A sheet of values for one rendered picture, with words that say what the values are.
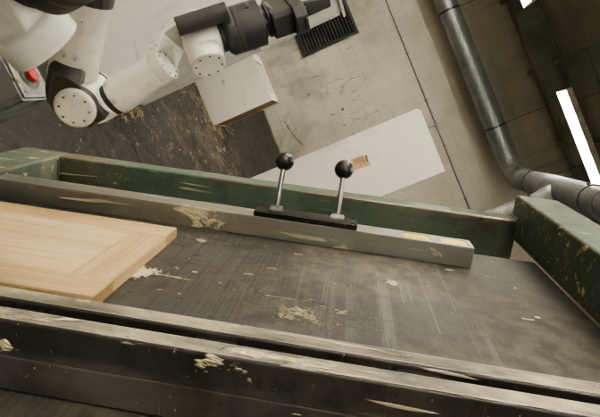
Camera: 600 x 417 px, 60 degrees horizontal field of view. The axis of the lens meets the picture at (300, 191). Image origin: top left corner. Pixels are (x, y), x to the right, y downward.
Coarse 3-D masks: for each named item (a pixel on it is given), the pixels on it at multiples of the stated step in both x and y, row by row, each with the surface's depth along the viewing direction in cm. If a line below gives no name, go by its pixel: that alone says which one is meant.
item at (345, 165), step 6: (342, 162) 103; (348, 162) 103; (336, 168) 103; (342, 168) 102; (348, 168) 102; (336, 174) 104; (342, 174) 103; (348, 174) 103; (342, 180) 103; (342, 186) 103; (342, 192) 102; (342, 198) 102; (336, 210) 101; (330, 216) 100; (336, 216) 100; (342, 216) 100
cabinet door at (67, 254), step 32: (0, 224) 85; (32, 224) 87; (64, 224) 89; (96, 224) 90; (128, 224) 92; (0, 256) 73; (32, 256) 74; (64, 256) 75; (96, 256) 76; (128, 256) 78; (32, 288) 64; (64, 288) 65; (96, 288) 66
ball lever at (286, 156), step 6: (282, 156) 103; (288, 156) 104; (276, 162) 104; (282, 162) 103; (288, 162) 103; (282, 168) 104; (288, 168) 104; (282, 174) 104; (282, 180) 103; (282, 186) 103; (276, 198) 102; (276, 204) 102; (270, 210) 101; (276, 210) 101; (282, 210) 102
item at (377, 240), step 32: (0, 192) 104; (32, 192) 104; (64, 192) 103; (96, 192) 103; (128, 192) 106; (192, 224) 102; (224, 224) 101; (256, 224) 100; (288, 224) 100; (416, 256) 98; (448, 256) 98
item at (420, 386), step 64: (0, 320) 46; (64, 320) 47; (128, 320) 49; (192, 320) 50; (0, 384) 47; (64, 384) 47; (128, 384) 46; (192, 384) 45; (256, 384) 45; (320, 384) 44; (384, 384) 44; (448, 384) 44; (512, 384) 46; (576, 384) 47
